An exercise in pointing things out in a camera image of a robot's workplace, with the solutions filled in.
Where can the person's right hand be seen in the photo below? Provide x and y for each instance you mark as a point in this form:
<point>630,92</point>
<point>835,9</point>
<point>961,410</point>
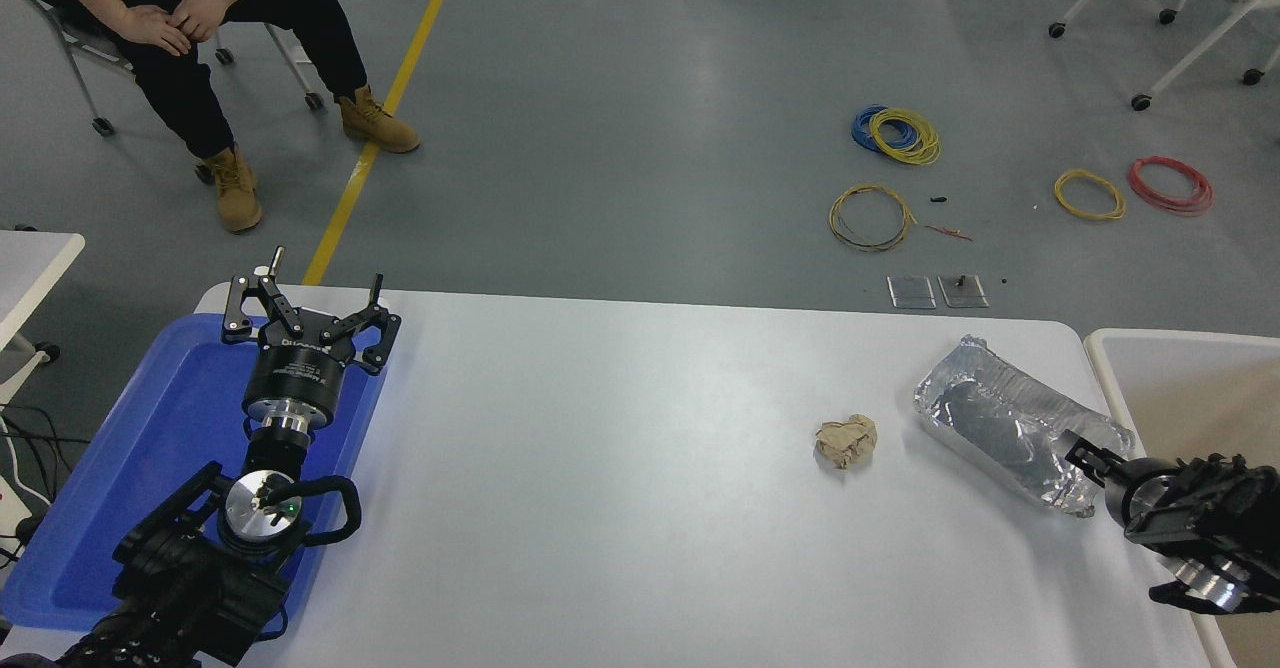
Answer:
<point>155,30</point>

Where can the white power strip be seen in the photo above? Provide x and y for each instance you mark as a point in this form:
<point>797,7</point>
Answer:
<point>8,503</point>

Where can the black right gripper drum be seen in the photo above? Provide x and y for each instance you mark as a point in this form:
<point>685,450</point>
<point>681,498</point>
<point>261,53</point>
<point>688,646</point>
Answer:
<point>1125,483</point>

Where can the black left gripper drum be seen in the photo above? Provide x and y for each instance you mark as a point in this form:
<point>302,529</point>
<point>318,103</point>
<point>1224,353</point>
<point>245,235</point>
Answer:
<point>295,373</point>

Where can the crumpled tan paper ball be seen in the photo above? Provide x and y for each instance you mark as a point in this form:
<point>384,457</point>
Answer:
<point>846,442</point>

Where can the large pale bin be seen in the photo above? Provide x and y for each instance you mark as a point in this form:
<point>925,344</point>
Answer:
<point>1200,398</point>

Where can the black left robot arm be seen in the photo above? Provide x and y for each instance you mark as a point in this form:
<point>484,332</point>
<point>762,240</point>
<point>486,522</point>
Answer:
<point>170,588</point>

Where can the white-framed wheeled chair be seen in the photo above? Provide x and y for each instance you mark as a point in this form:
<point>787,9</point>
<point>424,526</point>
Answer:
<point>1056,30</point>

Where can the silver foil tray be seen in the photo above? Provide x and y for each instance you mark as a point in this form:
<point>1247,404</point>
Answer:
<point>1010,418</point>

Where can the white side table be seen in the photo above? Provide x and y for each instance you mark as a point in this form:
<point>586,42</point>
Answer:
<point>30,258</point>

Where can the person's left hand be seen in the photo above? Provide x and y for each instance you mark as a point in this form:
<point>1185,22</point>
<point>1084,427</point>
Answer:
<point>205,13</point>

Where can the person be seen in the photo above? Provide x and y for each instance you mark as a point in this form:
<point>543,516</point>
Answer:
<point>180,88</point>

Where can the clear floor plate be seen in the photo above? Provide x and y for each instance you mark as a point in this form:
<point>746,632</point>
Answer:
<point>911,292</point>
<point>963,292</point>

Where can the grey wheeled chair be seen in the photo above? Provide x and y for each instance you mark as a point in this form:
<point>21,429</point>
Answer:
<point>313,100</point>

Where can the blue plastic tray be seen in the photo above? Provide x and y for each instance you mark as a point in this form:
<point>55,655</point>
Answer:
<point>170,418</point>

